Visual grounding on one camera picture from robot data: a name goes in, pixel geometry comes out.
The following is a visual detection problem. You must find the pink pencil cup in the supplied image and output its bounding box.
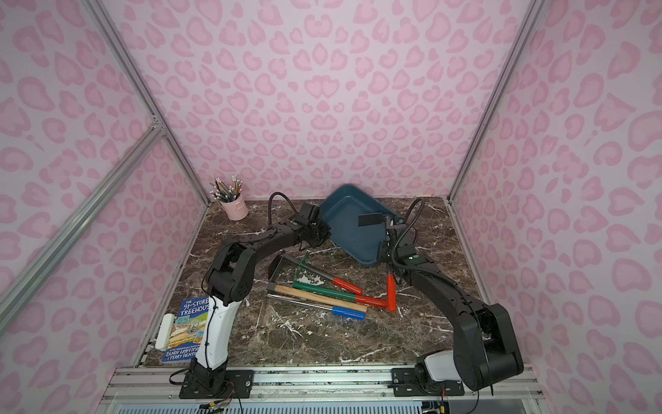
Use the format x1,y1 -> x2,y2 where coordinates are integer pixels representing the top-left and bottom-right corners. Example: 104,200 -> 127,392
221,194 -> 248,222

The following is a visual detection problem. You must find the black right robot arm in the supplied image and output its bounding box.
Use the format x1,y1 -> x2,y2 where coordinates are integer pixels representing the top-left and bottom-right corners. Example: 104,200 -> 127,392
379,216 -> 524,391

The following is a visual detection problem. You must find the silver tool blue handle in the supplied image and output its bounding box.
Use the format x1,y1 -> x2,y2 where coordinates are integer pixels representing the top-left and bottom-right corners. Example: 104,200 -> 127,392
267,293 -> 365,320

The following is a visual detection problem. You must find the grey hoe red handle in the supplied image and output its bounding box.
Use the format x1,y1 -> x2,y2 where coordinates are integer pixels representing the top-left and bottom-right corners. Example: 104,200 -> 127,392
358,211 -> 398,314

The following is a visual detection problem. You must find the blue treehouse book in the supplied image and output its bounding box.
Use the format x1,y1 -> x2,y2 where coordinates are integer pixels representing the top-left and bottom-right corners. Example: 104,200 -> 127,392
161,297 -> 209,365

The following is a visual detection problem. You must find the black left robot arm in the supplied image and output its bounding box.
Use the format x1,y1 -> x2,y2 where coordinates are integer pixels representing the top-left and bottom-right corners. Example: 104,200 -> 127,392
188,202 -> 330,389

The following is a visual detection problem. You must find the teal plastic storage box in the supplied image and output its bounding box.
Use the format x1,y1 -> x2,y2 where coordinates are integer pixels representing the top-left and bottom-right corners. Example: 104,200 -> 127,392
320,184 -> 403,267

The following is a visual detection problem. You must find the aluminium front rail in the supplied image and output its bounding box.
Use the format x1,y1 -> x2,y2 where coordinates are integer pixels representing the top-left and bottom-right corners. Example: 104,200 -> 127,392
98,364 -> 551,413

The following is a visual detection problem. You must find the grey rake red handle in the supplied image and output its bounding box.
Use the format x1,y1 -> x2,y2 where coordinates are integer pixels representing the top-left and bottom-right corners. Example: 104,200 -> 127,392
268,252 -> 363,295

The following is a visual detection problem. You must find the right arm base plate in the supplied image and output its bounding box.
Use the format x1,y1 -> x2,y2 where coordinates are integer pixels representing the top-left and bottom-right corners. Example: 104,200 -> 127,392
388,365 -> 465,397

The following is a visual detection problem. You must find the colored pencils bunch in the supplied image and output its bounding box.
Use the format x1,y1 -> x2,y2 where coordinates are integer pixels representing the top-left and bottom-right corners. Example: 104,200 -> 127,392
210,175 -> 243,203

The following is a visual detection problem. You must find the wooden handle hammer tool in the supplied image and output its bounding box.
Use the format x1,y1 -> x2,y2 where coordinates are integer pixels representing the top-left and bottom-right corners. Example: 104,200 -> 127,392
267,282 -> 368,313

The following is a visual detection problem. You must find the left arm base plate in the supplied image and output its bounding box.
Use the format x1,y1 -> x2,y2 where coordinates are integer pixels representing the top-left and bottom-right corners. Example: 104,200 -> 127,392
179,369 -> 255,400

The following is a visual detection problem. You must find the green rake red handle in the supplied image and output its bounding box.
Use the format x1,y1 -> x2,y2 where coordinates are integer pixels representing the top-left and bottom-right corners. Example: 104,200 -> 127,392
293,270 -> 387,309

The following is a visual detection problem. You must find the white small device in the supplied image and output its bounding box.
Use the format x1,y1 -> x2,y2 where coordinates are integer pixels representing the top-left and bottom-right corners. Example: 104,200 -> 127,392
154,313 -> 176,352

